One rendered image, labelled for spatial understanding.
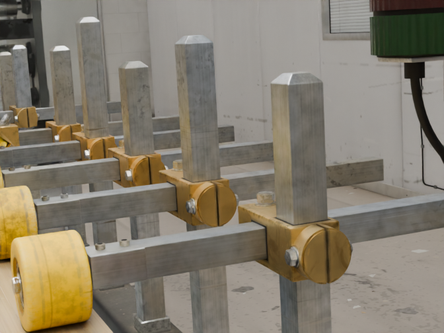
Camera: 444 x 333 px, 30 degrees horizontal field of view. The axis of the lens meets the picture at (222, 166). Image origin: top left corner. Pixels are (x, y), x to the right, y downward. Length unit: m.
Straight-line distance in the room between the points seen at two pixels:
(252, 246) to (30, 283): 0.21
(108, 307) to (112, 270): 0.67
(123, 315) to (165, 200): 0.39
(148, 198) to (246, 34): 6.23
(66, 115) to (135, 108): 0.50
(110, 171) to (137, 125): 0.09
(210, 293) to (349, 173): 0.25
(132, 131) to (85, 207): 0.25
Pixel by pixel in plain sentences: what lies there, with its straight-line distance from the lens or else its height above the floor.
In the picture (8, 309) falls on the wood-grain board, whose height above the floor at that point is 0.90.
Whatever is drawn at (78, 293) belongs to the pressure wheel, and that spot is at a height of 0.94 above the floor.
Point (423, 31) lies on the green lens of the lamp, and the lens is 0.47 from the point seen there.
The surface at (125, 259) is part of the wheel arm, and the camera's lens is 0.73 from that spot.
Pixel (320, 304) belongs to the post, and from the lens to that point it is 0.77.
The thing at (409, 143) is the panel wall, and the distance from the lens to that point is 5.21.
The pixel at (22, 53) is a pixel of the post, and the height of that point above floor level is 1.11.
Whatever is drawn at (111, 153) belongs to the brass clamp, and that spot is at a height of 0.97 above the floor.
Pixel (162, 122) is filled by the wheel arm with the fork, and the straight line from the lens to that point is 1.78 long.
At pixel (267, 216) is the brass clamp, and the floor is 0.97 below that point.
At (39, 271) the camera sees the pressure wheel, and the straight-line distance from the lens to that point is 0.69.
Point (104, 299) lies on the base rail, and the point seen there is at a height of 0.70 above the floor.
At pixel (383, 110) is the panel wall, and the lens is 5.42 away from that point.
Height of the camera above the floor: 1.15
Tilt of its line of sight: 10 degrees down
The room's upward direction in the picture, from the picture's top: 3 degrees counter-clockwise
